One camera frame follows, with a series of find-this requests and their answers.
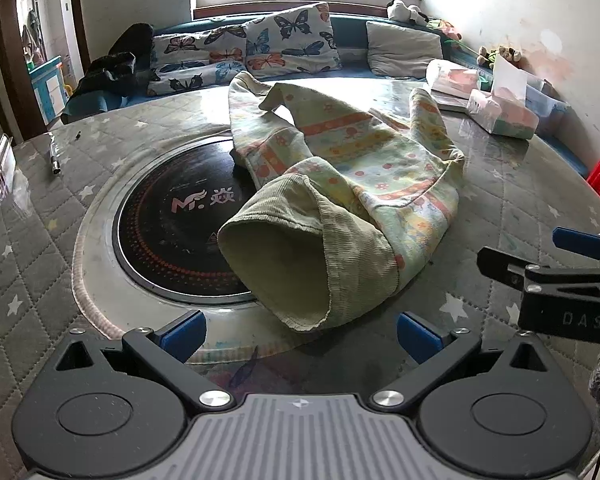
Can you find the flat grey box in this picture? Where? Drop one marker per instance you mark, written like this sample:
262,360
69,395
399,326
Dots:
452,104

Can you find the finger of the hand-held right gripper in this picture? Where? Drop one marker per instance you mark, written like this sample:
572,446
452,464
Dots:
505,262
580,241

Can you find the metal rod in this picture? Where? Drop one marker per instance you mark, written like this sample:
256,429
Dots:
55,155

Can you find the blue sofa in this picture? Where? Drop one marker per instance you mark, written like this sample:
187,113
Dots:
352,35

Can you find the panda plush toy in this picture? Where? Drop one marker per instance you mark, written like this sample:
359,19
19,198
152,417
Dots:
405,11

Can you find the brown wooden door frame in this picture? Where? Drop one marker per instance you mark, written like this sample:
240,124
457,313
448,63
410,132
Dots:
10,50

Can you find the clear plastic storage box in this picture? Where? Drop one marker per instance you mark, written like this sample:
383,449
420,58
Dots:
545,102

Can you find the white bag of tissues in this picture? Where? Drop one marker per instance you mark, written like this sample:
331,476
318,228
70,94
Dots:
452,77

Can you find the brown plush toy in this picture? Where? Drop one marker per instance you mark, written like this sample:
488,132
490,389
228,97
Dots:
500,56

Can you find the blue plastic bin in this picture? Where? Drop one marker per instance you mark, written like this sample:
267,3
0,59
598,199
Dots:
47,90

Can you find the green orange toy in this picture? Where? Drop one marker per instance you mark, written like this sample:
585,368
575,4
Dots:
445,27

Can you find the large butterfly print pillow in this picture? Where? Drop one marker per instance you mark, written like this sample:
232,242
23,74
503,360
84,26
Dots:
290,40

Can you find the patterned children's pants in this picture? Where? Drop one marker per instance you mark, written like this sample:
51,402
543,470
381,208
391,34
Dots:
360,160

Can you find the grey pillow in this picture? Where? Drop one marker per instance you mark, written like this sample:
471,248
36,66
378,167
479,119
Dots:
402,50

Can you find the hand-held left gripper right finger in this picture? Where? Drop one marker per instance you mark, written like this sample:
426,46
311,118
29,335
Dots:
417,336

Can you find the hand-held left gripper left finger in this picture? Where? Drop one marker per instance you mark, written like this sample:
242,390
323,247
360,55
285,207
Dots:
182,336

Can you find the black round induction cooker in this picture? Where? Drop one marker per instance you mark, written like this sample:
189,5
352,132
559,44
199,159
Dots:
170,240

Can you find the black clothing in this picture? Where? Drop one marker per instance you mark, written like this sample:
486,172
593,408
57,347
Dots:
115,70

